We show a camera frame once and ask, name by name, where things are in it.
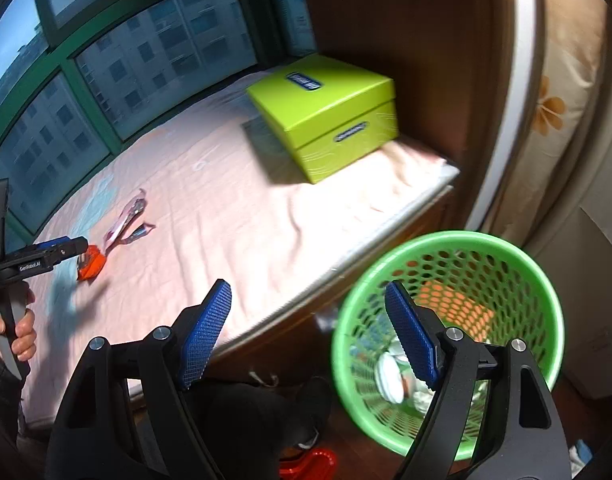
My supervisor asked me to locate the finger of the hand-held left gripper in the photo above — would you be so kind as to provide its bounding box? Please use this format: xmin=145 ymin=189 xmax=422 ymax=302
xmin=23 ymin=236 xmax=77 ymax=255
xmin=45 ymin=240 xmax=90 ymax=266

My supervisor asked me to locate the pink wrapper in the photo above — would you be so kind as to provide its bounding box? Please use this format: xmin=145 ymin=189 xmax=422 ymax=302
xmin=103 ymin=189 xmax=156 ymax=251

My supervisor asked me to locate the person's left forearm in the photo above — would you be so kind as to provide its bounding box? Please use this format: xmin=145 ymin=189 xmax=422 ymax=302
xmin=0 ymin=345 xmax=37 ymax=461

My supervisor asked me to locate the lime green cardboard box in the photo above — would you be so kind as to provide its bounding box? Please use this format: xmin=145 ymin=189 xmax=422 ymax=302
xmin=246 ymin=56 xmax=399 ymax=185

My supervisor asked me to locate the white round plastic lid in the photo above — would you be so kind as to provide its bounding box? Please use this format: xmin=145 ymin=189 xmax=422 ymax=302
xmin=375 ymin=352 xmax=407 ymax=403

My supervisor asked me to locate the window poster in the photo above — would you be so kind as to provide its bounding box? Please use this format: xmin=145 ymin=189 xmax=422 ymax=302
xmin=265 ymin=0 xmax=318 ymax=57

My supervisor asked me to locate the pink blanket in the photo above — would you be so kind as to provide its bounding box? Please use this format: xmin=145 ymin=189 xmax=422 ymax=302
xmin=21 ymin=67 xmax=462 ymax=428

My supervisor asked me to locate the floral pillow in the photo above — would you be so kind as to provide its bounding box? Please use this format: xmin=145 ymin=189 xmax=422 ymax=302
xmin=516 ymin=0 xmax=612 ymax=241

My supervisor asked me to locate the green window frame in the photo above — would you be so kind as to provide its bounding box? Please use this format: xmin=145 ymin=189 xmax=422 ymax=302
xmin=0 ymin=0 xmax=287 ymax=241

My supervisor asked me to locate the red plastic object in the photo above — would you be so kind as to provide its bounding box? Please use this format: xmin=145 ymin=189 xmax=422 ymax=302
xmin=278 ymin=449 xmax=337 ymax=480

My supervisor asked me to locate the orange snack packet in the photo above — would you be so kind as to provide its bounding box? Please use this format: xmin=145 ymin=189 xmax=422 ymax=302
xmin=77 ymin=245 xmax=107 ymax=282

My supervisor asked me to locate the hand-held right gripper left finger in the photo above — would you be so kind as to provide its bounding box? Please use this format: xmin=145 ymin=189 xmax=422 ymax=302
xmin=46 ymin=280 xmax=233 ymax=480

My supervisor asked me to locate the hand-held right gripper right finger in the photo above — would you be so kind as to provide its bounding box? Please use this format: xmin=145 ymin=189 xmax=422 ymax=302
xmin=384 ymin=281 xmax=573 ymax=480

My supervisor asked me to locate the person's left hand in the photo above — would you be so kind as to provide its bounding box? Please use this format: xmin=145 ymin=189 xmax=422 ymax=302
xmin=0 ymin=290 xmax=38 ymax=364

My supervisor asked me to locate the green plastic mesh basket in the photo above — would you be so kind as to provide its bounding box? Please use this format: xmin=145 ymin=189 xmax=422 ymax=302
xmin=331 ymin=231 xmax=565 ymax=462

